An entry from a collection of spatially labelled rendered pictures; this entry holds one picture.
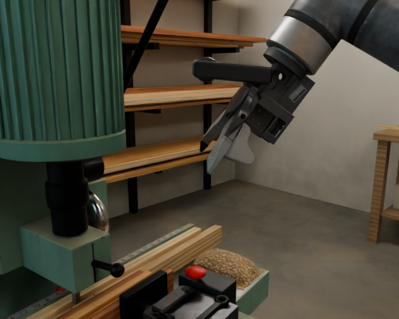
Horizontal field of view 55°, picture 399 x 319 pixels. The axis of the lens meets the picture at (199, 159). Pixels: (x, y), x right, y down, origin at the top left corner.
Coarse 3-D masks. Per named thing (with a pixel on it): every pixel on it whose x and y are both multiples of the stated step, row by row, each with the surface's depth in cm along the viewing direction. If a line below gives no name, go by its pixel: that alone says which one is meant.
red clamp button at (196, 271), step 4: (188, 268) 57; (192, 268) 57; (196, 268) 57; (200, 268) 57; (204, 268) 57; (188, 272) 56; (192, 272) 56; (196, 272) 56; (200, 272) 56; (204, 272) 56; (188, 276) 56; (192, 276) 55; (196, 276) 55; (200, 276) 55; (204, 276) 56
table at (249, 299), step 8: (176, 272) 80; (264, 272) 80; (176, 280) 77; (256, 280) 77; (264, 280) 79; (248, 288) 74; (256, 288) 76; (264, 288) 79; (240, 296) 71; (248, 296) 74; (256, 296) 77; (264, 296) 80; (240, 304) 71; (248, 304) 74; (256, 304) 77; (248, 312) 75
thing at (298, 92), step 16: (272, 48) 56; (272, 64) 61; (288, 64) 55; (272, 80) 57; (288, 80) 58; (304, 80) 57; (240, 96) 57; (256, 96) 56; (272, 96) 58; (288, 96) 58; (304, 96) 58; (256, 112) 58; (272, 112) 57; (288, 112) 57; (256, 128) 58; (272, 128) 58
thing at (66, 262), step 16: (32, 224) 61; (48, 224) 61; (32, 240) 59; (48, 240) 56; (64, 240) 56; (80, 240) 56; (96, 240) 56; (32, 256) 60; (48, 256) 57; (64, 256) 54; (80, 256) 54; (96, 256) 57; (48, 272) 58; (64, 272) 55; (80, 272) 55; (96, 272) 57; (80, 288) 55
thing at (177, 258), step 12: (216, 228) 92; (192, 240) 85; (204, 240) 87; (216, 240) 92; (168, 252) 80; (180, 252) 80; (192, 252) 84; (156, 264) 75; (168, 264) 78; (180, 264) 81; (84, 300) 63
